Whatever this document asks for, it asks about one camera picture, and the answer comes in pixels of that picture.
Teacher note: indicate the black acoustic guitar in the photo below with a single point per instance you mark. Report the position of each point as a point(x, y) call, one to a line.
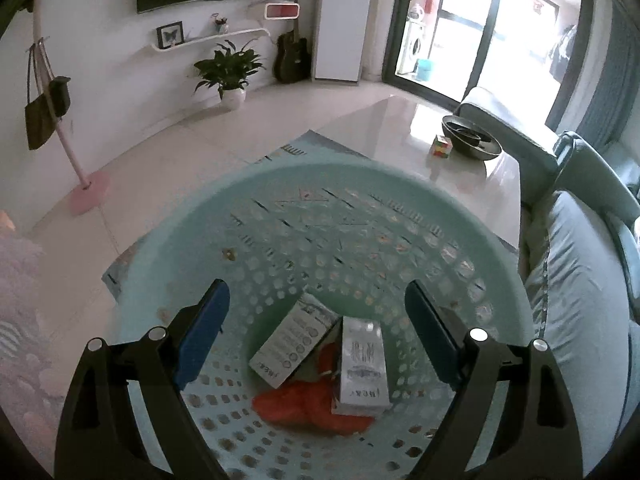
point(293, 55)

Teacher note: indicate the white washing machine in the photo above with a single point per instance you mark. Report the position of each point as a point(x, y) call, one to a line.
point(414, 45)

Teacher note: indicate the colourful puzzle cube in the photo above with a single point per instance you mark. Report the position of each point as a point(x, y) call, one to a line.
point(442, 147)

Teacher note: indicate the grey blue sofa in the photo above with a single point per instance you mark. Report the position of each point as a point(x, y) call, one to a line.
point(580, 280)

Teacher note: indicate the pink coat stand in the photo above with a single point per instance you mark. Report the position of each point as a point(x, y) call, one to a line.
point(80, 170)

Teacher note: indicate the red and white box shelf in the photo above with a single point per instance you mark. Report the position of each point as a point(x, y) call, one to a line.
point(282, 11)

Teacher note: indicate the blue grey curtain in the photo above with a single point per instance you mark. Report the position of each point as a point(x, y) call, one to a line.
point(600, 75)

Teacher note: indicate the pink fluffy cloth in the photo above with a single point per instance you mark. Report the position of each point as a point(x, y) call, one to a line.
point(25, 330)

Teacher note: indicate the white standing air conditioner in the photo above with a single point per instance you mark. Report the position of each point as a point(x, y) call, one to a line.
point(342, 20)

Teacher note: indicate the white printed carton box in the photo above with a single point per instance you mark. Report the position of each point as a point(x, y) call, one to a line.
point(361, 366)

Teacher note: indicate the potted green plant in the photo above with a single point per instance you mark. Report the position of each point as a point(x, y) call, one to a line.
point(230, 72)

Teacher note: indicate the dark grey round tray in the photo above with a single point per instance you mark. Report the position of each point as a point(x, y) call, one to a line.
point(472, 136)

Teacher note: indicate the teal plastic bucket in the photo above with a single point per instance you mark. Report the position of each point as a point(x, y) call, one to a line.
point(425, 70)

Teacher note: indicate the black framed butterfly picture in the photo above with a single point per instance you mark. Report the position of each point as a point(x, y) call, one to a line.
point(170, 35)

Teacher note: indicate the black framed glass sliding door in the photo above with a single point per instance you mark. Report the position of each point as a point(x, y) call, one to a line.
point(480, 30)

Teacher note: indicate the glossy beige coffee table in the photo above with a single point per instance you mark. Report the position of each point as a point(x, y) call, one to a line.
point(400, 125)

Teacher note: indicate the grey printed carton box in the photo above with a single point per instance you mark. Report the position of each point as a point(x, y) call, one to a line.
point(295, 342)

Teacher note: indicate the orange plastic bag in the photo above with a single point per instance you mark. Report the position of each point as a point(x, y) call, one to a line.
point(300, 405)

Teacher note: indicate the small flower pot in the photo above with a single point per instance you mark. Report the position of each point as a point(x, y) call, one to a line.
point(220, 24)

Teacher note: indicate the white curved wall shelf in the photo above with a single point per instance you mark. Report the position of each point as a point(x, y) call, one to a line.
point(210, 40)

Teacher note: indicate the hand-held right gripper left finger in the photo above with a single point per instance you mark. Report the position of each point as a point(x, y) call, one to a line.
point(204, 331)

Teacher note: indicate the dark shoulder bag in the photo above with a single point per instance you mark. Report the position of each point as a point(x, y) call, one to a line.
point(40, 115)

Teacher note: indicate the light green perforated plastic basket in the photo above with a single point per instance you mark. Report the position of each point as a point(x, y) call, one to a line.
point(350, 240)

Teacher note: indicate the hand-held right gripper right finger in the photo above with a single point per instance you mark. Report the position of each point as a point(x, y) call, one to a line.
point(431, 331)

